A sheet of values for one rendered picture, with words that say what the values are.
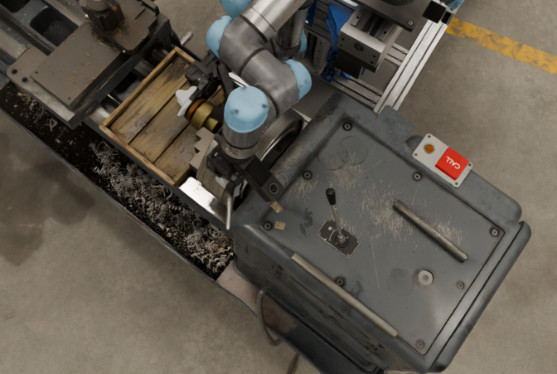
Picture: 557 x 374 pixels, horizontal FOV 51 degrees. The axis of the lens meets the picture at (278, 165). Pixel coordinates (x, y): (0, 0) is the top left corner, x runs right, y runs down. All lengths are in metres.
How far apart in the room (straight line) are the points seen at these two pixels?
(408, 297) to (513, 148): 1.74
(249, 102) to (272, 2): 0.22
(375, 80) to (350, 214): 1.40
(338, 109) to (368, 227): 0.30
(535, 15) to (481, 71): 0.46
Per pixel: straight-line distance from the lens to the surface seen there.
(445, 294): 1.40
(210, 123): 1.60
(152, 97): 1.90
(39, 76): 1.92
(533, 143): 3.06
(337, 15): 1.87
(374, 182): 1.42
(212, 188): 1.53
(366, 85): 2.68
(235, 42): 1.15
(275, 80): 1.11
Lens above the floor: 2.58
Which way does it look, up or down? 71 degrees down
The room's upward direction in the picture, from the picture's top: 7 degrees clockwise
